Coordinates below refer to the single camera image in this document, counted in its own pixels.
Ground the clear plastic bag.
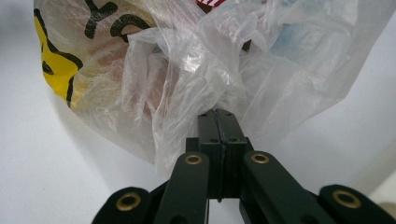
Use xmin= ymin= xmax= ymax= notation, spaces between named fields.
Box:
xmin=33 ymin=0 xmax=396 ymax=176

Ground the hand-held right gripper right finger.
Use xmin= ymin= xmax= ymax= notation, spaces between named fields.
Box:
xmin=216 ymin=107 xmax=255 ymax=200

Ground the white table mat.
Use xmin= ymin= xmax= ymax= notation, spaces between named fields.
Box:
xmin=0 ymin=0 xmax=396 ymax=224

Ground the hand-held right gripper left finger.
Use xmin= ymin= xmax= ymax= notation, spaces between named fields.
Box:
xmin=186 ymin=108 xmax=224 ymax=202

